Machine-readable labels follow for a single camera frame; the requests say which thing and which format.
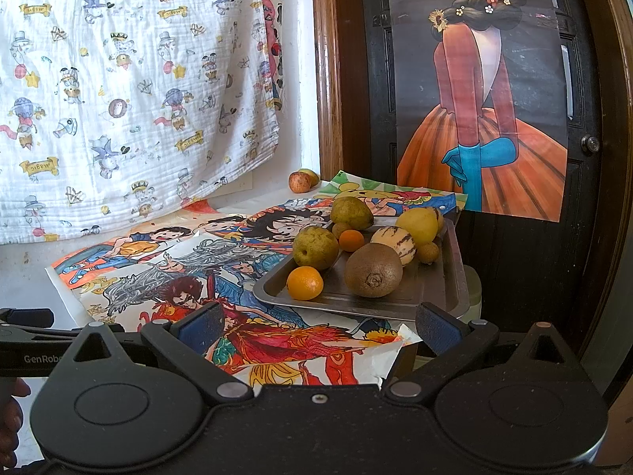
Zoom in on small orange kumquat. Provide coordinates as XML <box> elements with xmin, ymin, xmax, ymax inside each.
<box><xmin>339</xmin><ymin>229</ymin><xmax>366</xmax><ymax>253</ymax></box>

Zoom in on person's left hand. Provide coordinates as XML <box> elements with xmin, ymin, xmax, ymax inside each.
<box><xmin>0</xmin><ymin>377</ymin><xmax>31</xmax><ymax>468</ymax></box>

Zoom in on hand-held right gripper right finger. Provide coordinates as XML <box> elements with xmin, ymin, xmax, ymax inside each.
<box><xmin>383</xmin><ymin>302</ymin><xmax>569</xmax><ymax>405</ymax></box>

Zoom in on grey haired warrior drawing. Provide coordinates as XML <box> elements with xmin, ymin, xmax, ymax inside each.
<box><xmin>74</xmin><ymin>235</ymin><xmax>423</xmax><ymax>388</ymax></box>

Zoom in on red wall drawing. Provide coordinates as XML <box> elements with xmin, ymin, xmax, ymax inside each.
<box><xmin>261</xmin><ymin>0</ymin><xmax>285</xmax><ymax>110</ymax></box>

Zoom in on orange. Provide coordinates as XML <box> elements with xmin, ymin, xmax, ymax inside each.
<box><xmin>287</xmin><ymin>266</ymin><xmax>324</xmax><ymax>302</ymax></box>

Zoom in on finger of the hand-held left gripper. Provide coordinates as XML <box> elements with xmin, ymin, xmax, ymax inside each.
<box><xmin>0</xmin><ymin>325</ymin><xmax>124</xmax><ymax>344</ymax></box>
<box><xmin>0</xmin><ymin>308</ymin><xmax>55</xmax><ymax>328</ymax></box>

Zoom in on dark door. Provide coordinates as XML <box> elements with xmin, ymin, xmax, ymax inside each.
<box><xmin>341</xmin><ymin>0</ymin><xmax>601</xmax><ymax>357</ymax></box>

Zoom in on metal tray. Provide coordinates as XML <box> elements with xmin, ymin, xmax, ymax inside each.
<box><xmin>252</xmin><ymin>218</ymin><xmax>470</xmax><ymax>322</ymax></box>

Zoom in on white printed blanket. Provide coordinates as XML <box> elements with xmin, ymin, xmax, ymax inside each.
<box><xmin>0</xmin><ymin>0</ymin><xmax>285</xmax><ymax>245</ymax></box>

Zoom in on wall poster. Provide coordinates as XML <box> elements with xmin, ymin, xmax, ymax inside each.
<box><xmin>383</xmin><ymin>0</ymin><xmax>569</xmax><ymax>222</ymax></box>

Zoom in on large striped pepino melon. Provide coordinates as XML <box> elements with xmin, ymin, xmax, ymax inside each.
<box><xmin>370</xmin><ymin>226</ymin><xmax>417</xmax><ymax>266</ymax></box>

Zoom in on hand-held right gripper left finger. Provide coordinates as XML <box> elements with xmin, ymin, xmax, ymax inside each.
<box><xmin>69</xmin><ymin>301</ymin><xmax>255</xmax><ymax>407</ymax></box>

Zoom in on yellow lemon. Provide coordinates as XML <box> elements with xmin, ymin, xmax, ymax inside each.
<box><xmin>396</xmin><ymin>208</ymin><xmax>440</xmax><ymax>248</ymax></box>

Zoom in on brown kiwi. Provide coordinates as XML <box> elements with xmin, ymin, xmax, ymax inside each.
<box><xmin>345</xmin><ymin>242</ymin><xmax>404</xmax><ymax>298</ymax></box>

